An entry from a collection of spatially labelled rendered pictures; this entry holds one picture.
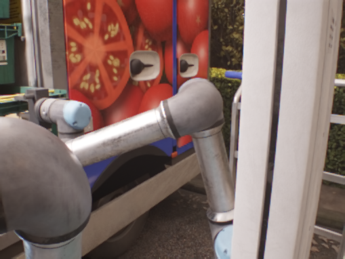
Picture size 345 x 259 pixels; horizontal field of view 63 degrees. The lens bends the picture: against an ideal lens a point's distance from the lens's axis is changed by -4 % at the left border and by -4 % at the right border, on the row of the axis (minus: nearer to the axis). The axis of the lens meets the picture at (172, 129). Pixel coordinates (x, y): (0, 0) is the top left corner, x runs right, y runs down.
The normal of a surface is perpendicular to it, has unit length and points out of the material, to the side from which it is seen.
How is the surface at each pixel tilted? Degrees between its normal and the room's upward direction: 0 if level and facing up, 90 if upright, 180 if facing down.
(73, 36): 90
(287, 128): 90
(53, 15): 90
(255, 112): 90
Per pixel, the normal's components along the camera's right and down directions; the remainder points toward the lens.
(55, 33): 0.85, 0.13
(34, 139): 0.69, -0.59
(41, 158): 0.78, -0.32
